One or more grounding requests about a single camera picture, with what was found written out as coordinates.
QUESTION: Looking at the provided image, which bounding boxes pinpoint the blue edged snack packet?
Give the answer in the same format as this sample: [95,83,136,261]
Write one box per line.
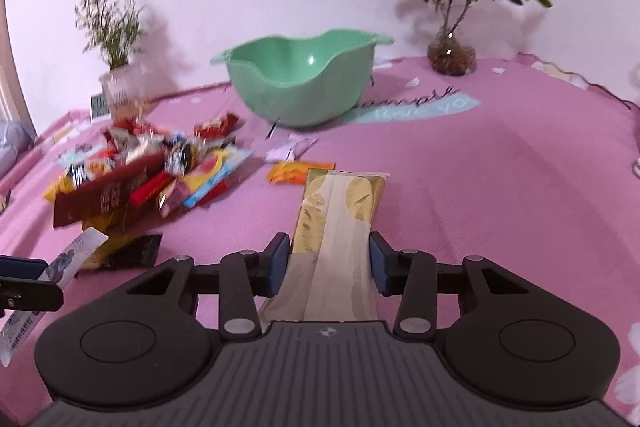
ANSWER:
[183,148,253,209]

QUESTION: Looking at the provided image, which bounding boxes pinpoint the green plastic bowl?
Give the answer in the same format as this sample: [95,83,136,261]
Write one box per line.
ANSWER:
[210,28,394,128]

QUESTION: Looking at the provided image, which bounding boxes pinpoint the thin plant in clear jar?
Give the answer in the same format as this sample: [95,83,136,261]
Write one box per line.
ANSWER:
[74,0,144,121]

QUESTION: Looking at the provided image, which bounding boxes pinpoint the red snack packet at back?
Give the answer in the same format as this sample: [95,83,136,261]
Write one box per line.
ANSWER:
[193,112,240,140]

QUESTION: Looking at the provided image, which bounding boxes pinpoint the small digital clock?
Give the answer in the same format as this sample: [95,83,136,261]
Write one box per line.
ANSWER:
[90,93,110,120]

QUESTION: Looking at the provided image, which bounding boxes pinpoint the pink printed tablecloth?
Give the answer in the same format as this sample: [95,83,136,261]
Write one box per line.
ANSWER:
[1,58,639,424]

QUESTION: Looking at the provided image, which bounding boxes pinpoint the orange small snack packet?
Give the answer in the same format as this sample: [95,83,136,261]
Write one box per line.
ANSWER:
[267,160,335,185]

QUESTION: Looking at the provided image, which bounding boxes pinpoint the white long snack packet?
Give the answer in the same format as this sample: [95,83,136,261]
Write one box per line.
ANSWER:
[1,228,108,367]

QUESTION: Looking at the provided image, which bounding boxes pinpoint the dark red snack bag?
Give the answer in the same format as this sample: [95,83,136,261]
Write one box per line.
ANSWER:
[52,153,165,229]

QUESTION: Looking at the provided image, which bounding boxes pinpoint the black gold snack packet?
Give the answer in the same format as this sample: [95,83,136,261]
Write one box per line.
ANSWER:
[80,234,163,272]

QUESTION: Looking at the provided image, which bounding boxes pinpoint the beige gold leaf snack pack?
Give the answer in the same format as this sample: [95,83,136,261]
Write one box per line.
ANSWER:
[259,169,388,329]

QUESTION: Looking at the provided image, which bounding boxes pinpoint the small lilac sachet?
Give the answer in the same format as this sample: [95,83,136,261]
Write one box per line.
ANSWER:
[264,135,317,164]

